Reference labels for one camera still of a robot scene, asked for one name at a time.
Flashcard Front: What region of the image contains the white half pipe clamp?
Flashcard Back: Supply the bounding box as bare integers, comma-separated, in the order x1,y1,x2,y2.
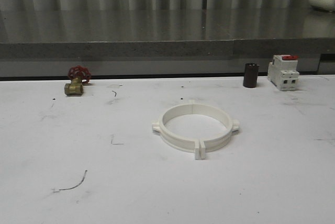
151,100,202,160
191,102,240,160

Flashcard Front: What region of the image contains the dark brown cylindrical capacitor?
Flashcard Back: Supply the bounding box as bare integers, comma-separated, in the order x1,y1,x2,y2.
243,63,259,88

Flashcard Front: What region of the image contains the brass valve red handwheel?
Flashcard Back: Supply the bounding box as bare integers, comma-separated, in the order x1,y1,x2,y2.
64,65,91,96

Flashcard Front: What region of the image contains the grey stone counter slab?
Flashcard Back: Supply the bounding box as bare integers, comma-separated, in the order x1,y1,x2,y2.
1,8,334,61

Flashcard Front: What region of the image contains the white circuit breaker red switch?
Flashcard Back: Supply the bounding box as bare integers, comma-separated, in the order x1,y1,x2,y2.
267,54,299,91

